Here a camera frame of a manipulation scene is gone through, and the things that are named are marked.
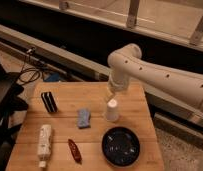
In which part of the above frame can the dark blue plate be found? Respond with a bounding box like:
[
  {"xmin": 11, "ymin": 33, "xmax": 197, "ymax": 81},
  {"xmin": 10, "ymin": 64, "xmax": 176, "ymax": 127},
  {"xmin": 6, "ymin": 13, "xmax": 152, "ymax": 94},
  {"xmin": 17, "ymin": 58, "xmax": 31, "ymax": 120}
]
[{"xmin": 101, "ymin": 127, "xmax": 140, "ymax": 167}]

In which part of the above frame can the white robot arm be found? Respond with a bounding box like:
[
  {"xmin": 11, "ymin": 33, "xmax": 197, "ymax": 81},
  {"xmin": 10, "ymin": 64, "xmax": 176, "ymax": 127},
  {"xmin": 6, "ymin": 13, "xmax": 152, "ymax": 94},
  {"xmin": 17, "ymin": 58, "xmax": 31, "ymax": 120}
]
[{"xmin": 108, "ymin": 43, "xmax": 203, "ymax": 113}]

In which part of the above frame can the wooden table board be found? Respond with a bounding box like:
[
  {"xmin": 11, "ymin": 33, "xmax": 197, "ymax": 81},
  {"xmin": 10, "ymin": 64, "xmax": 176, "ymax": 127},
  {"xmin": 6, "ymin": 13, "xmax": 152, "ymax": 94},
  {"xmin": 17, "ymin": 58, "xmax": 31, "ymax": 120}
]
[{"xmin": 6, "ymin": 82, "xmax": 164, "ymax": 171}]

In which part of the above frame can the blue sponge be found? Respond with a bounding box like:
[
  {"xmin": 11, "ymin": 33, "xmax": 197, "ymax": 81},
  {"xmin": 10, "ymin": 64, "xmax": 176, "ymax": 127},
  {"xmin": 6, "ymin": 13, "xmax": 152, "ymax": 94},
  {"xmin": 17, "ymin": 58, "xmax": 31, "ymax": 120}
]
[{"xmin": 77, "ymin": 108, "xmax": 91, "ymax": 129}]

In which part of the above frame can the black cable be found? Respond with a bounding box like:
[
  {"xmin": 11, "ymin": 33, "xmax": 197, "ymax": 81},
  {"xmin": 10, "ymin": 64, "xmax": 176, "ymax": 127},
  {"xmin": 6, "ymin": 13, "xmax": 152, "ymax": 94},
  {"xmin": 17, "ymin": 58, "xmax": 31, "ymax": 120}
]
[{"xmin": 17, "ymin": 47, "xmax": 46, "ymax": 85}]

